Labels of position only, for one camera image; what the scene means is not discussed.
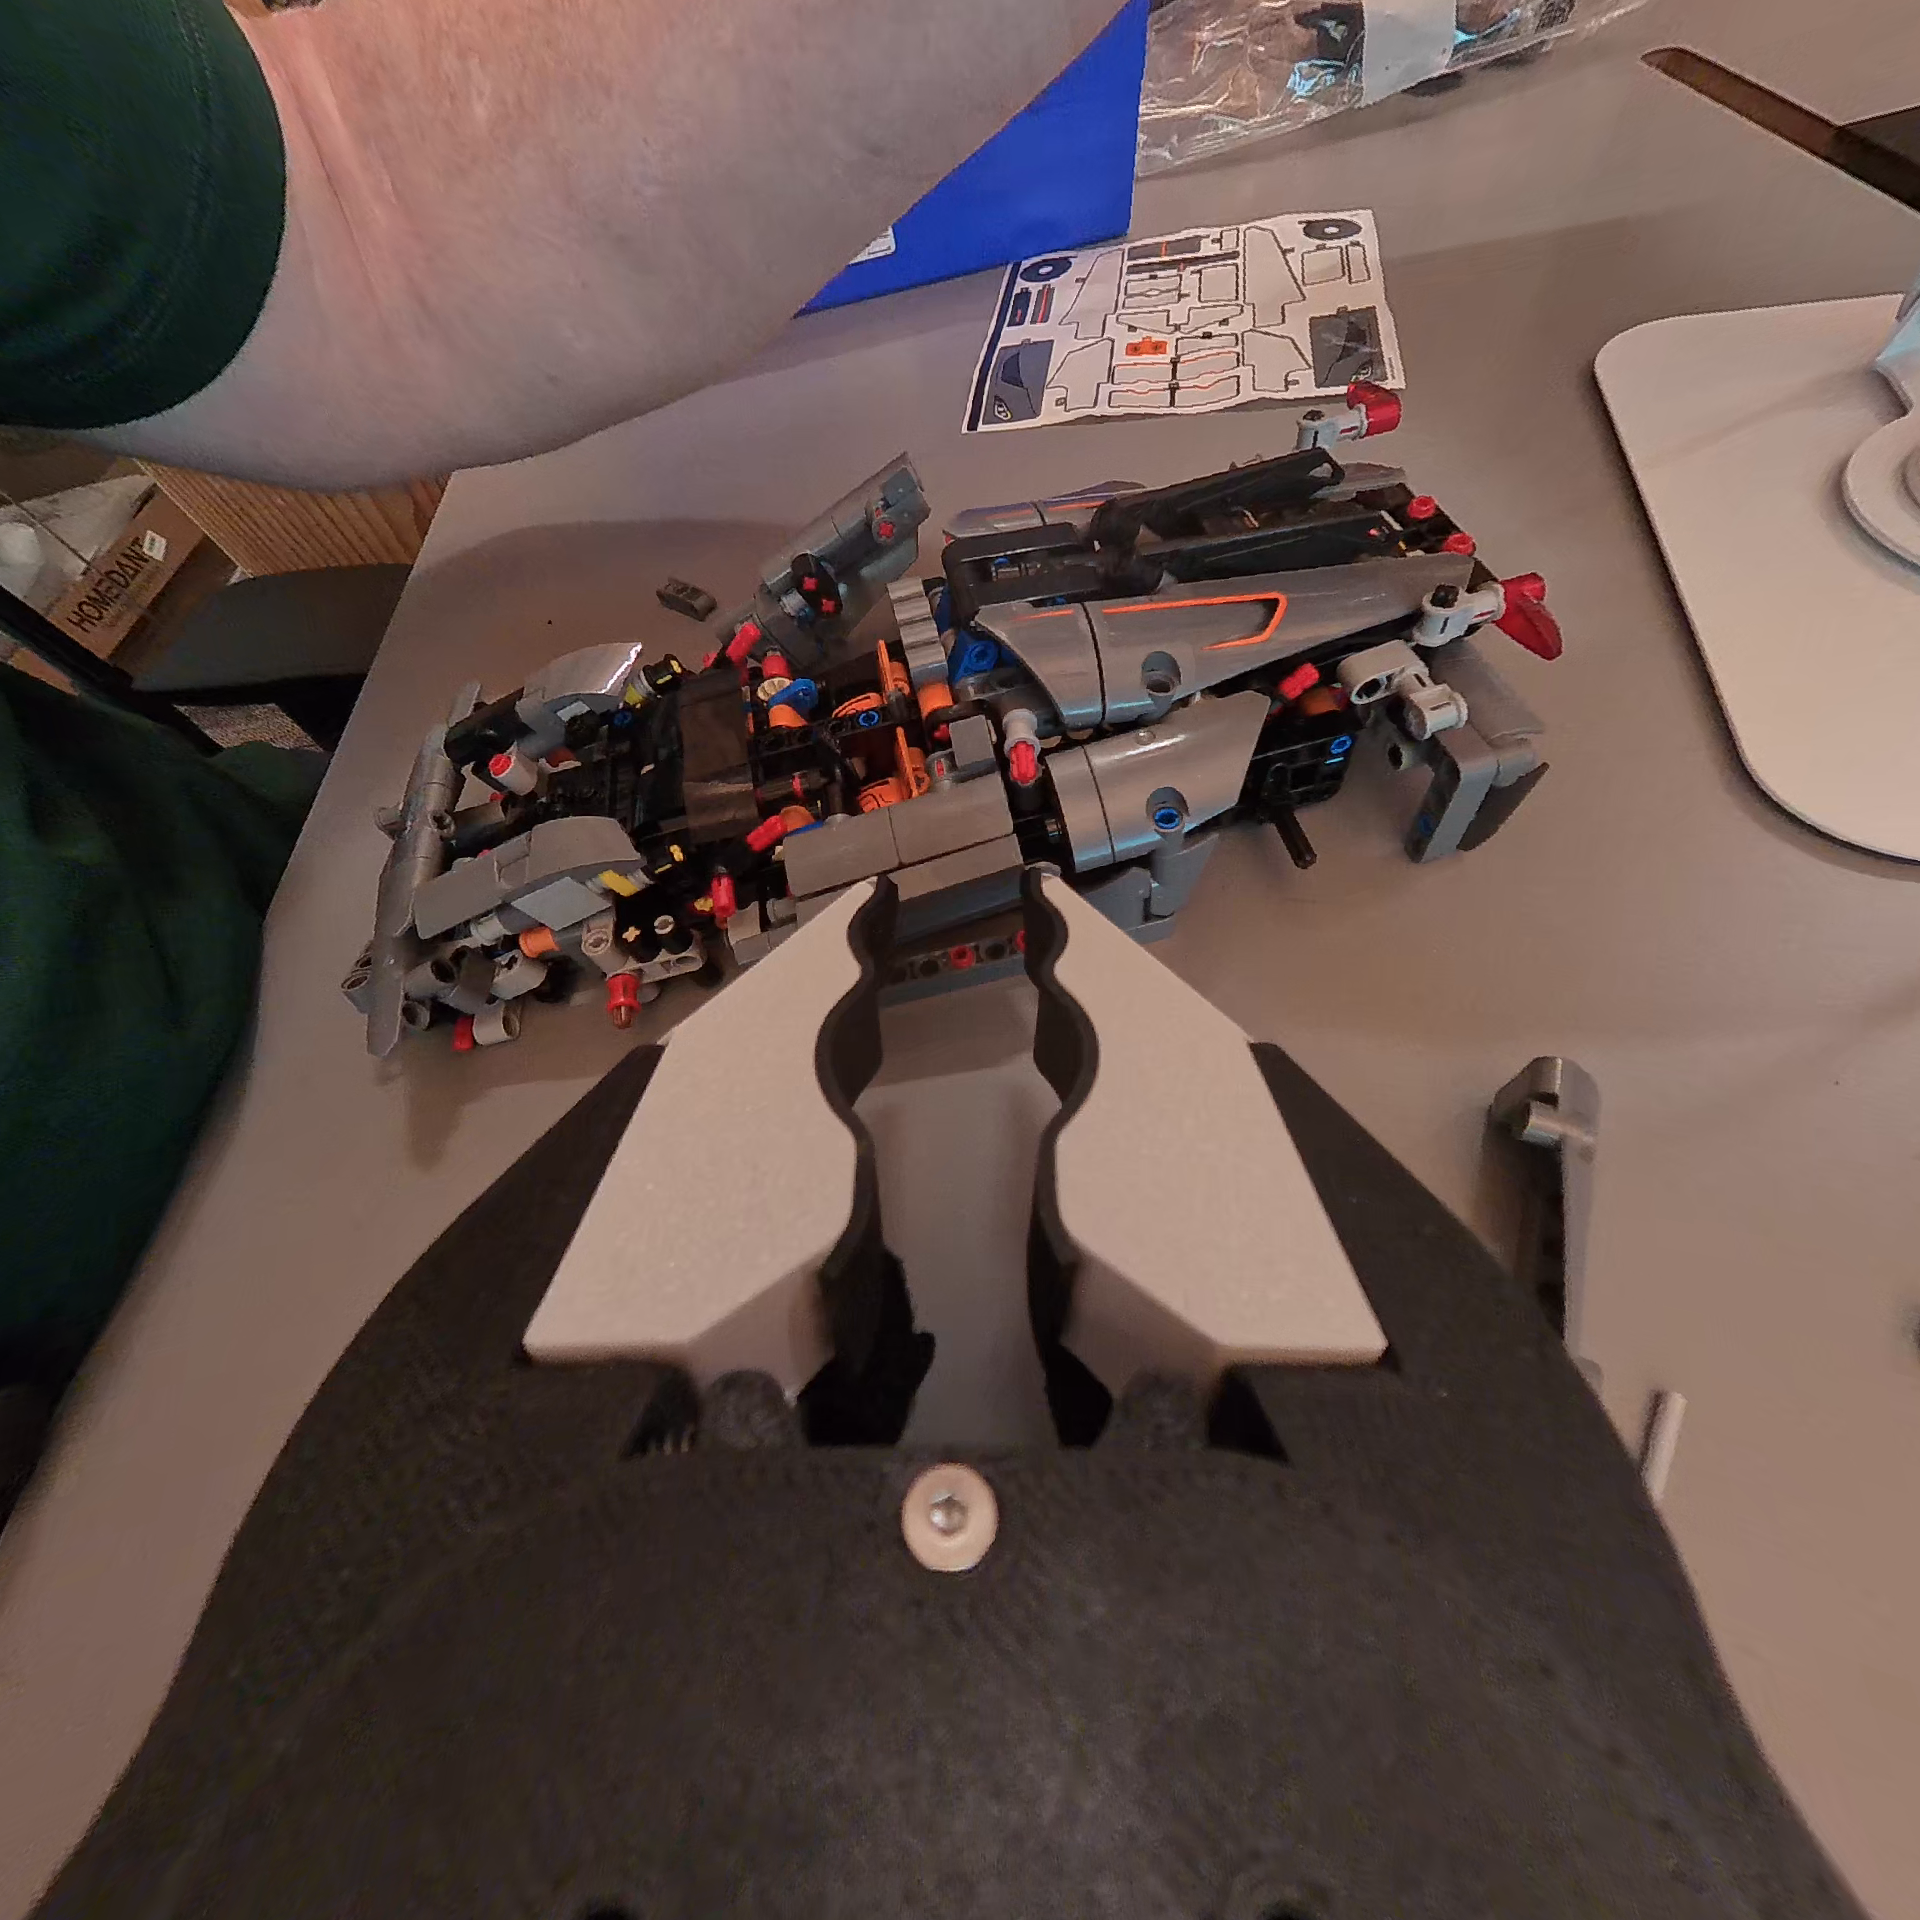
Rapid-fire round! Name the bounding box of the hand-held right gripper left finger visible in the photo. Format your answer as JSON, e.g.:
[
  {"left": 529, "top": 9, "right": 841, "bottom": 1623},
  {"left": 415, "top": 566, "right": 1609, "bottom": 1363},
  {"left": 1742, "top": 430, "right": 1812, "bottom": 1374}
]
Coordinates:
[{"left": 523, "top": 872, "right": 898, "bottom": 1389}]

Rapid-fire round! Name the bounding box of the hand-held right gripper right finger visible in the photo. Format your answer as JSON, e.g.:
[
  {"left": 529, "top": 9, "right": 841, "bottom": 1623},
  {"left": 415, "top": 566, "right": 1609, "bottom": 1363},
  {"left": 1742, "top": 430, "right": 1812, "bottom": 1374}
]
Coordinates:
[{"left": 1018, "top": 869, "right": 1380, "bottom": 1389}]

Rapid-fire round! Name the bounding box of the grey lego car model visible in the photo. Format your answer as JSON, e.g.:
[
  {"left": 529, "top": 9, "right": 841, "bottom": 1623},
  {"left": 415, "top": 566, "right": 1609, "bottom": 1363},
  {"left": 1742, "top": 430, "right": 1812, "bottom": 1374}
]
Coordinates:
[{"left": 347, "top": 380, "right": 1569, "bottom": 1058}]

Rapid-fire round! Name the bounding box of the person's left forearm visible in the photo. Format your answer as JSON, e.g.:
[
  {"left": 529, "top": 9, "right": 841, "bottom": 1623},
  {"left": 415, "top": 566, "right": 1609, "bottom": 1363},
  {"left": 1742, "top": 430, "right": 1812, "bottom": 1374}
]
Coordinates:
[{"left": 222, "top": 0, "right": 1133, "bottom": 495}]

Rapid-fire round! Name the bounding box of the dark grey lego panel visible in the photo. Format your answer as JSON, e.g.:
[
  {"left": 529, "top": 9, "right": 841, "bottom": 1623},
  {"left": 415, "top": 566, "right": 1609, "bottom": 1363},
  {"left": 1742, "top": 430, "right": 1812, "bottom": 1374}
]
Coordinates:
[{"left": 1493, "top": 1058, "right": 1605, "bottom": 1352}]

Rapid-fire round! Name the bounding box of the lego sticker sheet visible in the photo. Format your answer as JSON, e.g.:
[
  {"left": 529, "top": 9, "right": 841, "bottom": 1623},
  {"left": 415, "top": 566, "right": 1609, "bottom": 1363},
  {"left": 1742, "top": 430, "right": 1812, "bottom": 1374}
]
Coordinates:
[{"left": 957, "top": 211, "right": 1406, "bottom": 441}]

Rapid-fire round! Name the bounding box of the cardboard box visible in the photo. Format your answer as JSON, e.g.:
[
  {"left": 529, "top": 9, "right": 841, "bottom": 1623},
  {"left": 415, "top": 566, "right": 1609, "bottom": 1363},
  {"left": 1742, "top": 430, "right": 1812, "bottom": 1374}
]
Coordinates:
[{"left": 0, "top": 472, "right": 245, "bottom": 674}]

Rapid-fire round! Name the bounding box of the white stand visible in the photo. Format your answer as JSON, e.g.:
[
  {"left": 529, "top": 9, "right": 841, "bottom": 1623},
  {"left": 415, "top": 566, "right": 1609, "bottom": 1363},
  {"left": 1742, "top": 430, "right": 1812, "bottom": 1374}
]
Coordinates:
[{"left": 1591, "top": 282, "right": 1920, "bottom": 859}]

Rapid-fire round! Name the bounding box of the blue plastic bin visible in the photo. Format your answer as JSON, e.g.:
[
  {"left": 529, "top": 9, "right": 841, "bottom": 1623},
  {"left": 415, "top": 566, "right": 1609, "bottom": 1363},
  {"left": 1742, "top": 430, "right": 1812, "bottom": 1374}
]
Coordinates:
[{"left": 799, "top": 0, "right": 1152, "bottom": 315}]

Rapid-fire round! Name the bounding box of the clear plastic bag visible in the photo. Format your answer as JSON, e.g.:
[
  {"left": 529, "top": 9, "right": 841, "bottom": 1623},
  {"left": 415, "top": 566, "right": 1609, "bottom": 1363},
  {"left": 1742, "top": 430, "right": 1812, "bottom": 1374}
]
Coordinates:
[{"left": 1127, "top": 0, "right": 1650, "bottom": 177}]

